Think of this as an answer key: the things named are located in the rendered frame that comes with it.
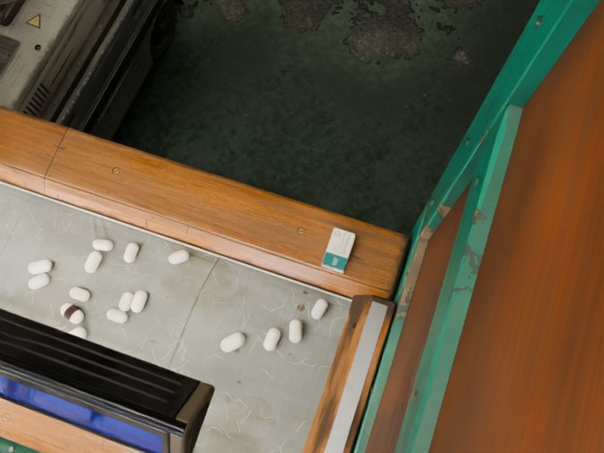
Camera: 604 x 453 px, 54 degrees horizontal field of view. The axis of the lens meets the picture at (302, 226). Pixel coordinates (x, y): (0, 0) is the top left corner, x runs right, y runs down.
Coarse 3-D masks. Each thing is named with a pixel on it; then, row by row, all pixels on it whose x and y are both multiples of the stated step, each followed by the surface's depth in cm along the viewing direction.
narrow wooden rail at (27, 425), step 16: (0, 400) 87; (0, 416) 87; (16, 416) 87; (32, 416) 87; (0, 432) 86; (16, 432) 86; (32, 432) 86; (48, 432) 86; (64, 432) 86; (80, 432) 86; (32, 448) 86; (48, 448) 85; (64, 448) 85; (80, 448) 85; (96, 448) 85; (112, 448) 85; (128, 448) 85
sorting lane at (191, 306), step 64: (0, 192) 98; (0, 256) 96; (64, 256) 95; (192, 256) 94; (64, 320) 93; (128, 320) 92; (192, 320) 92; (256, 320) 91; (320, 320) 91; (256, 384) 89; (320, 384) 89; (256, 448) 87
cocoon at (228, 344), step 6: (228, 336) 89; (234, 336) 89; (240, 336) 89; (222, 342) 89; (228, 342) 89; (234, 342) 89; (240, 342) 89; (222, 348) 89; (228, 348) 89; (234, 348) 89
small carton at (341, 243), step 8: (336, 232) 90; (344, 232) 90; (336, 240) 90; (344, 240) 90; (352, 240) 90; (328, 248) 89; (336, 248) 89; (344, 248) 89; (328, 256) 89; (336, 256) 89; (344, 256) 89; (328, 264) 89; (336, 264) 89; (344, 264) 89
